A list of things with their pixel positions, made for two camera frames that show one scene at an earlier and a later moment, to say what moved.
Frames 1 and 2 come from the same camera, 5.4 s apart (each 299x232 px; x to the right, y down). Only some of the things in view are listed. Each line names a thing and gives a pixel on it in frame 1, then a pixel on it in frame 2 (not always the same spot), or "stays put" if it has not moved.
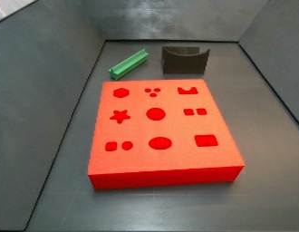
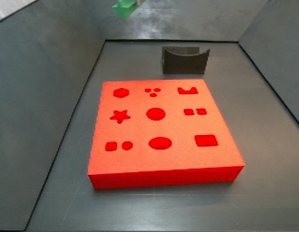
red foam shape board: x=162 y=137 stays put
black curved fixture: x=184 y=60 stays put
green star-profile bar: x=118 y=71 to x=124 y=8
